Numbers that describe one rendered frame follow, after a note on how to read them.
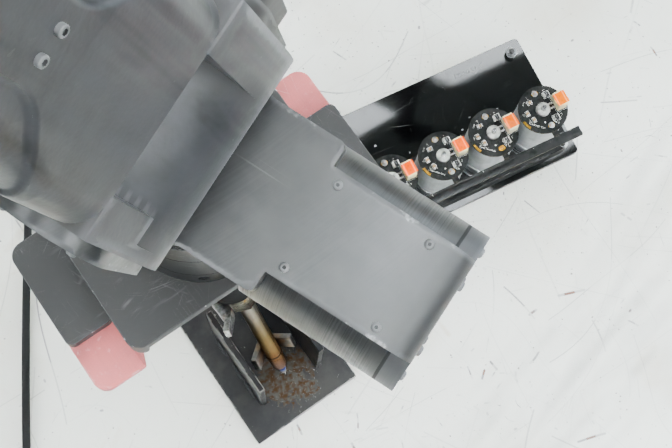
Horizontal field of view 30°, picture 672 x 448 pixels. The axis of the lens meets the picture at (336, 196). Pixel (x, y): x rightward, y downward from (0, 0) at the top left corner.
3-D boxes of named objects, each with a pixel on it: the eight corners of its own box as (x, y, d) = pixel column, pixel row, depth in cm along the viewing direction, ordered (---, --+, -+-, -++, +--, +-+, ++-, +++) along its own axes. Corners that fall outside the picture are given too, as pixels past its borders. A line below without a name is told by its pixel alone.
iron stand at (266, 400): (300, 308, 69) (238, 190, 63) (381, 407, 63) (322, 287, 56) (208, 371, 68) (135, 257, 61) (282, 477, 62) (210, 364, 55)
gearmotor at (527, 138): (493, 129, 67) (510, 97, 62) (533, 110, 68) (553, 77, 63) (515, 168, 67) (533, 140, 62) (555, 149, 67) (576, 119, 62)
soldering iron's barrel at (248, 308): (285, 347, 63) (240, 267, 59) (299, 365, 62) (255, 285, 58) (261, 363, 63) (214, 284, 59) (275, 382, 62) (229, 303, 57)
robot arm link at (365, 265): (162, -98, 31) (-30, 188, 31) (553, 145, 30) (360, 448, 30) (231, 19, 43) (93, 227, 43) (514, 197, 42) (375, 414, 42)
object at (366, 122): (310, 280, 66) (310, 276, 65) (252, 162, 68) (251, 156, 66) (574, 156, 68) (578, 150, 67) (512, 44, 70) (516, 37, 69)
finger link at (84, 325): (258, 321, 57) (253, 282, 48) (125, 412, 56) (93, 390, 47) (176, 201, 58) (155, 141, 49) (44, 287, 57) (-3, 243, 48)
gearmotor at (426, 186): (400, 172, 67) (410, 143, 62) (441, 153, 67) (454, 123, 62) (421, 212, 66) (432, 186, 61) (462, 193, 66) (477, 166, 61)
